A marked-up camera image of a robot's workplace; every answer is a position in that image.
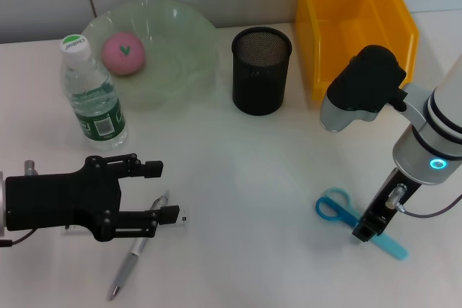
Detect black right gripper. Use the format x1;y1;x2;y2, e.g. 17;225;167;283
352;167;422;244

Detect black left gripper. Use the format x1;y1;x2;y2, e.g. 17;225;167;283
5;152;164;242

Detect clear plastic ruler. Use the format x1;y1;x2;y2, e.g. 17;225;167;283
61;208;191;237

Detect blue scissors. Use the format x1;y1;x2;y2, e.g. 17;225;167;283
315;187;410;261

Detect clear plastic water bottle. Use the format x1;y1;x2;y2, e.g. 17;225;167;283
59;33;130;150

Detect pink peach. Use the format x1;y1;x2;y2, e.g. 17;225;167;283
100;32;147;77

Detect grey white ballpoint pen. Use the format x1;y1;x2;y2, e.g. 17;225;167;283
109;188;170;302

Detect green glass fruit bowl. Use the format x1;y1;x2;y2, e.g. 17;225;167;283
79;0;220;110

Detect black mesh pen holder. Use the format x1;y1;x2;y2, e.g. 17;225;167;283
230;26;293;117

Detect right gripper metal plug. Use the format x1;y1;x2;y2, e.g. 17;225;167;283
385;184;408;210

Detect yellow plastic bin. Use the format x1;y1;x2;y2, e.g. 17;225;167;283
294;0;422;102

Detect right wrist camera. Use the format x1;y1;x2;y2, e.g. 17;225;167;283
319;44;408;133

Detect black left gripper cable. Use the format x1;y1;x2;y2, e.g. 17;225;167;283
0;230;37;248

